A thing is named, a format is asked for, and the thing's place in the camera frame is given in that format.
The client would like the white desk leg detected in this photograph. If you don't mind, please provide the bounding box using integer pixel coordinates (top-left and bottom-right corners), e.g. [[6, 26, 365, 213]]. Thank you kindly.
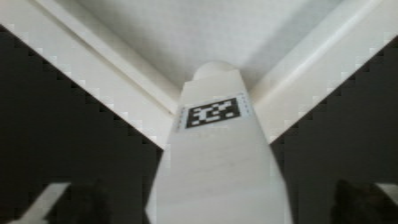
[[147, 61, 294, 224]]

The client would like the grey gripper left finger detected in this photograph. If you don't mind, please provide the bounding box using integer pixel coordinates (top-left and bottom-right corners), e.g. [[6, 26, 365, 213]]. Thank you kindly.
[[12, 181, 115, 224]]

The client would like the white desk top tray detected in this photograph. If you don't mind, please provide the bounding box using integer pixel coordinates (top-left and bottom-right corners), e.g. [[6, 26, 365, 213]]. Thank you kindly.
[[0, 0, 398, 143]]

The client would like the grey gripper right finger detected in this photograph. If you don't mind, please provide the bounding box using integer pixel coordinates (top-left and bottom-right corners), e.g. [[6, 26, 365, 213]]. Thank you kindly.
[[331, 179, 398, 224]]

